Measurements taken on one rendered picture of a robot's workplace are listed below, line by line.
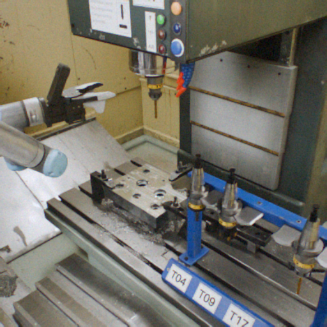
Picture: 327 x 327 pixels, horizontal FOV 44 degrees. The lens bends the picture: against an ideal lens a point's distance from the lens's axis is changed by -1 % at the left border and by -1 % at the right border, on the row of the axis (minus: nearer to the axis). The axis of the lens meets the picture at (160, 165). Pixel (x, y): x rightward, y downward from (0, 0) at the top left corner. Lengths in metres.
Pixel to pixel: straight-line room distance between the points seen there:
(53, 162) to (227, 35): 0.54
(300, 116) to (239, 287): 0.66
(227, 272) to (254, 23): 0.74
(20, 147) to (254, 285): 0.79
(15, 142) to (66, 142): 1.33
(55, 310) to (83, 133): 1.17
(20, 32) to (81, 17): 1.01
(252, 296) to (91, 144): 1.39
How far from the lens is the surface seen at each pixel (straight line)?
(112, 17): 1.05
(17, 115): 1.16
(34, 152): 1.06
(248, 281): 1.32
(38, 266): 1.84
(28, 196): 2.07
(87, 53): 2.36
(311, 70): 1.51
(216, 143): 1.80
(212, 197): 1.09
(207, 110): 1.77
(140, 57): 1.20
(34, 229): 1.97
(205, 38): 0.91
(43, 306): 1.55
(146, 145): 2.72
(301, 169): 1.65
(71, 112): 1.18
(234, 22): 0.99
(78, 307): 1.48
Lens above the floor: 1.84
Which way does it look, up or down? 31 degrees down
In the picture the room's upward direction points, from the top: 2 degrees counter-clockwise
